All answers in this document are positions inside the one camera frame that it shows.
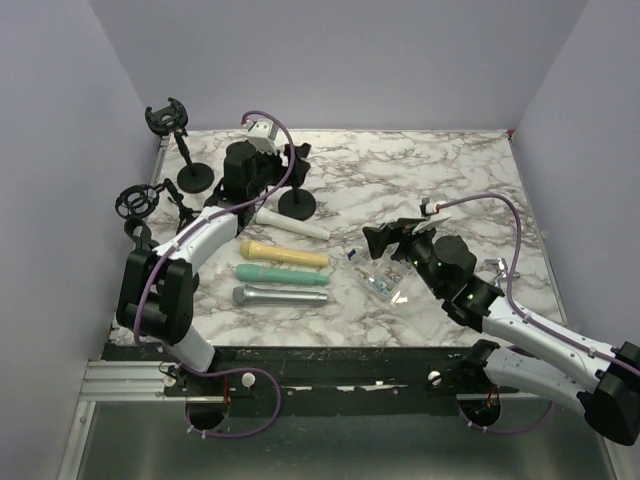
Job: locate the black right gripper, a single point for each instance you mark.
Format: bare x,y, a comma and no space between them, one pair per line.
378,238

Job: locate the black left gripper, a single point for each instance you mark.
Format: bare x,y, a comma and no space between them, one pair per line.
276,160

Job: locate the white microphone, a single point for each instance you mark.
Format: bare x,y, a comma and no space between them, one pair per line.
268,217

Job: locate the beige microphone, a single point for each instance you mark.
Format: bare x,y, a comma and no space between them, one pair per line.
253,250

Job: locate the black shock-mount round-base stand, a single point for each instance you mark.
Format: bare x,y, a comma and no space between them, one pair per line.
171,121

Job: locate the green microphone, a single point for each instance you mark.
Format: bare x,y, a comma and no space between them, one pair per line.
258,274

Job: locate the grey microphone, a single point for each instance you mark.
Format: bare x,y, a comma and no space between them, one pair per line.
246,295

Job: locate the black tripod microphone stand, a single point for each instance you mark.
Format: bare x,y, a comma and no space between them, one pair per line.
140,201

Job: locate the black clip microphone stand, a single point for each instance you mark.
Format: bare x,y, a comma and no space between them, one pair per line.
139,232

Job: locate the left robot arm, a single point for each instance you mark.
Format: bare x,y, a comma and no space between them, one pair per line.
157,292

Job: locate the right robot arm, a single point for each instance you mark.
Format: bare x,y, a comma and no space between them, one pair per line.
595,379

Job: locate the clear screw organizer box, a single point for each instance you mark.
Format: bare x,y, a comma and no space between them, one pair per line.
398,288

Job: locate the silver metal faucet part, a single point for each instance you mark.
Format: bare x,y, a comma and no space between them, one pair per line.
502,271

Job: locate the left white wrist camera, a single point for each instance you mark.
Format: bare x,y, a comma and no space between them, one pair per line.
262,134

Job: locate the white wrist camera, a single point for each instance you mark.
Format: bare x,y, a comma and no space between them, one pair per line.
262,134
432,215

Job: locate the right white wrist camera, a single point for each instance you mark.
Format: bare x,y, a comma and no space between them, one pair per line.
432,215

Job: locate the aluminium frame rail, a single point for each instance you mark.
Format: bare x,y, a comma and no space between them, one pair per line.
125,381

